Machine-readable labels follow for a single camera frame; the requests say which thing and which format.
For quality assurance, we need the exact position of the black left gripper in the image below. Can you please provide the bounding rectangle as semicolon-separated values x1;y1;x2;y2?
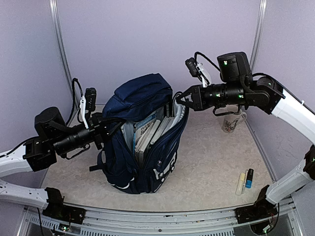
52;112;126;155

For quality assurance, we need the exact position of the blue white workbook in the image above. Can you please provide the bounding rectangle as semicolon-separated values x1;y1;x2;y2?
133;115;161;162

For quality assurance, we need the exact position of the navy blue student backpack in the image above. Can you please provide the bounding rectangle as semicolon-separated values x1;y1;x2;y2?
89;73;189;194

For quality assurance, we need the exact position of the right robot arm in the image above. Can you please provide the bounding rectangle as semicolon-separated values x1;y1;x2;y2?
176;52;315;218

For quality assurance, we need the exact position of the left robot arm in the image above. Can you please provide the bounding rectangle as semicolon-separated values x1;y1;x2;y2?
0;107;125;221

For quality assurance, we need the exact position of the white cartoon mug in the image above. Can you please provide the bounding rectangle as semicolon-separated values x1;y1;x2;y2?
221;105;247;133

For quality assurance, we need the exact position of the white marker pen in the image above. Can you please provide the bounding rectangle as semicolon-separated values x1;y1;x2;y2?
241;169;249;194

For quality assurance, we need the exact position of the blue capped black marker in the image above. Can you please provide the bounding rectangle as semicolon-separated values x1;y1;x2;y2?
245;169;254;189

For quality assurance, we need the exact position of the cream highlighter pen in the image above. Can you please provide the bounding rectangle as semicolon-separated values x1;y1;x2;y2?
235;173;245;196

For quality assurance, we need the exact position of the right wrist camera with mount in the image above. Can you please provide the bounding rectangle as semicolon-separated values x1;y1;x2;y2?
185;58;212;88

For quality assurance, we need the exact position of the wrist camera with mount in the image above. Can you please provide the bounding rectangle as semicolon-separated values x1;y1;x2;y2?
185;58;212;88
79;88;96;129

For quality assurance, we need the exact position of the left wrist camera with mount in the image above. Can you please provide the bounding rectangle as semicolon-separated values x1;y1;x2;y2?
79;88;96;129

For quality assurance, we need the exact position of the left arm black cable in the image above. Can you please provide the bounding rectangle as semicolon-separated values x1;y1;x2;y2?
66;77;84;123

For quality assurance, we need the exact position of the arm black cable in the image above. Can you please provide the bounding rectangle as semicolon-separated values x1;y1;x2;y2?
194;51;221;72
66;77;84;123

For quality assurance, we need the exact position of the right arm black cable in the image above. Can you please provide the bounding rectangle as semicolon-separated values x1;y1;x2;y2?
194;51;221;72

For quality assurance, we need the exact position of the right aluminium frame post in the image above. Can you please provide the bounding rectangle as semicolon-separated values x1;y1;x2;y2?
250;0;268;70

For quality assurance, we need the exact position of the aluminium frame post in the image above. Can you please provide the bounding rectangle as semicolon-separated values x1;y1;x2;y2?
250;0;268;70
49;0;71;87

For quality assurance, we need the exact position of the left aluminium frame post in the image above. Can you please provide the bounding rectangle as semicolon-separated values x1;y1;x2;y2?
49;0;71;87

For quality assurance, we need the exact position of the front aluminium rail base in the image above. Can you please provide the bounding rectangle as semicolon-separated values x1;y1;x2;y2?
17;194;303;236

